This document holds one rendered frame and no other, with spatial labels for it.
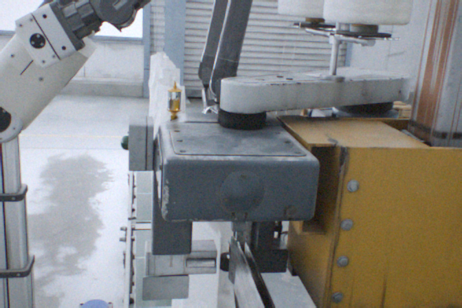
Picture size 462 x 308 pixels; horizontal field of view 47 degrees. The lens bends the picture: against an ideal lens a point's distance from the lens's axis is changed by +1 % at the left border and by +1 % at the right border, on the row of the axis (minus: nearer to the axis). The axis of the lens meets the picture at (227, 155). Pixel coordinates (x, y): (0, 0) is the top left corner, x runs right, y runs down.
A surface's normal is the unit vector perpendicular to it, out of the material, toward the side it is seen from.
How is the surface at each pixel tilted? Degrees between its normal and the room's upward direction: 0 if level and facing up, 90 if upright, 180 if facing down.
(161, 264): 90
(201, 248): 0
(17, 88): 115
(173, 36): 88
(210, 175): 90
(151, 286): 90
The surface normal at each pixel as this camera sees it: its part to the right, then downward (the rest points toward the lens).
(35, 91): -0.24, 0.64
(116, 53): 0.15, 0.27
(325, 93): 0.55, 0.26
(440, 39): -0.99, -0.01
